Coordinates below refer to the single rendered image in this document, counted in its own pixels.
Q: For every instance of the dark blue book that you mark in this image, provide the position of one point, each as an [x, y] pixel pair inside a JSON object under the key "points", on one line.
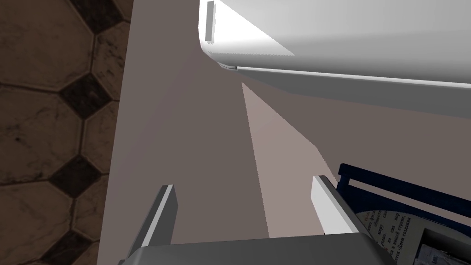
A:
{"points": [[397, 217]]}

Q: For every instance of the white appliance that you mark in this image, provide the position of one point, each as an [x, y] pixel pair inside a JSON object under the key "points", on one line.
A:
{"points": [[349, 40]]}

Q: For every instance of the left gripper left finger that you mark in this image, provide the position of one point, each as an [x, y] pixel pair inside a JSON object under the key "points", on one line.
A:
{"points": [[157, 217]]}

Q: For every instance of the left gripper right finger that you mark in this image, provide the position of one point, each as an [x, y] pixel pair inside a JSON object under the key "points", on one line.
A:
{"points": [[333, 209]]}

